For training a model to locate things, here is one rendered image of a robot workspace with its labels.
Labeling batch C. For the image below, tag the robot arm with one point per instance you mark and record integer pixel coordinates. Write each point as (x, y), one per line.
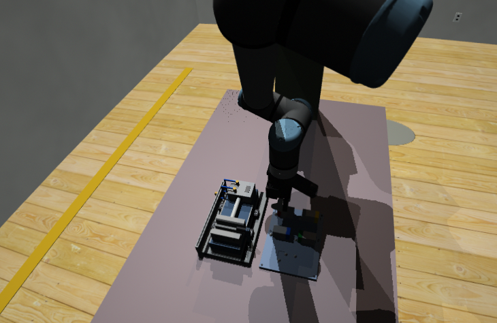
(364, 40)

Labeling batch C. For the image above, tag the red block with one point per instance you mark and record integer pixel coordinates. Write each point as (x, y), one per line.
(289, 213)

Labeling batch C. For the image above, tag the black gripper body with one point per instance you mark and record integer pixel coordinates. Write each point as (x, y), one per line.
(276, 188)

